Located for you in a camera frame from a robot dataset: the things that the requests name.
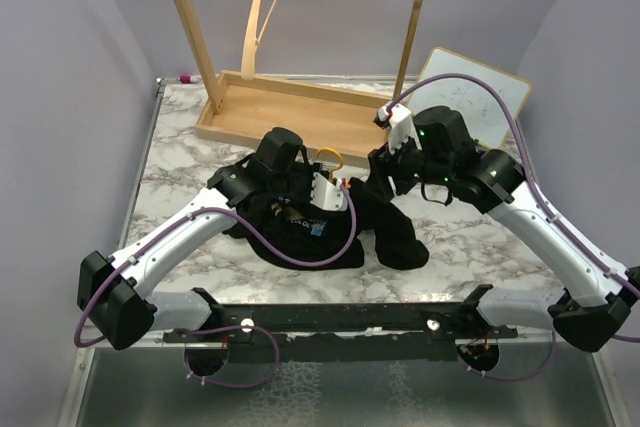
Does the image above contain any wooden clothes rack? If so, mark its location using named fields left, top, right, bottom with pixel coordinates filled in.
left=154, top=0, right=437, bottom=168

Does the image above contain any yellow plastic hanger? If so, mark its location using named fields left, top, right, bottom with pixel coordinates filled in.
left=315, top=147, right=345, bottom=183

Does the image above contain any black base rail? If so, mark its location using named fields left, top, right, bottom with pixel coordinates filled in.
left=164, top=289, right=521, bottom=364

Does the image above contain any light wooden hanger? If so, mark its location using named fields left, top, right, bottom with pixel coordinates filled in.
left=240, top=0, right=278, bottom=80

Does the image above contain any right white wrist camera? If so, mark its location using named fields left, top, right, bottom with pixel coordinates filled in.
left=374, top=102, right=415, bottom=154

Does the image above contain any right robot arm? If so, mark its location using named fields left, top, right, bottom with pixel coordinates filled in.
left=367, top=104, right=639, bottom=352

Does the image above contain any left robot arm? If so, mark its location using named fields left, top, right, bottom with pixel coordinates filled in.
left=77, top=127, right=317, bottom=350

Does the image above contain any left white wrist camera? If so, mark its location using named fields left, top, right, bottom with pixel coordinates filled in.
left=310, top=172, right=348, bottom=212

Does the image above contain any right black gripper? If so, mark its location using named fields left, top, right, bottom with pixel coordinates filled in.
left=363, top=128, right=451, bottom=202

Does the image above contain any pink capped marker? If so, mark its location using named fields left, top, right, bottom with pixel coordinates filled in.
left=178, top=75, right=200, bottom=84

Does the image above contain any black printed t shirt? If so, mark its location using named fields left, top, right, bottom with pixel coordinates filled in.
left=237, top=177, right=429, bottom=270

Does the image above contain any small whiteboard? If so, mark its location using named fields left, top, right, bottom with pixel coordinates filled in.
left=406, top=47, right=532, bottom=149

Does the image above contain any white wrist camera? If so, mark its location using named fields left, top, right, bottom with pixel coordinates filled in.
left=310, top=172, right=348, bottom=212
left=374, top=102, right=415, bottom=154

